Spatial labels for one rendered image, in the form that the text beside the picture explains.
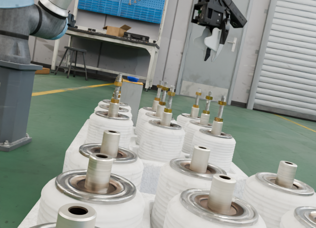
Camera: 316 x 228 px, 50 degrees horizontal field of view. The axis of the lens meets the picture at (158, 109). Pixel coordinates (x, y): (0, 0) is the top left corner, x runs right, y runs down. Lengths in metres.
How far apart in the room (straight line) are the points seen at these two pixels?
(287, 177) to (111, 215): 0.26
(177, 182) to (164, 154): 0.31
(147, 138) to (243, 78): 5.44
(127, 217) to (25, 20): 1.06
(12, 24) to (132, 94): 0.47
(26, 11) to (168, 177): 0.97
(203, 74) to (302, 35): 1.80
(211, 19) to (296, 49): 5.35
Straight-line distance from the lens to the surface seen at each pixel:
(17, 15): 1.27
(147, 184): 0.70
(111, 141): 0.42
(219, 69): 6.05
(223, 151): 0.74
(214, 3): 0.99
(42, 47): 6.55
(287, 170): 0.47
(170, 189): 0.42
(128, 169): 0.41
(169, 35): 6.06
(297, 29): 6.32
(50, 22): 1.35
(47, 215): 0.31
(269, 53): 6.16
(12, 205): 0.87
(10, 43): 1.26
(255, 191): 0.46
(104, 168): 0.31
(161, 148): 0.71
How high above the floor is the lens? 0.37
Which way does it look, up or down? 7 degrees down
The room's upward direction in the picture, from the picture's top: 11 degrees clockwise
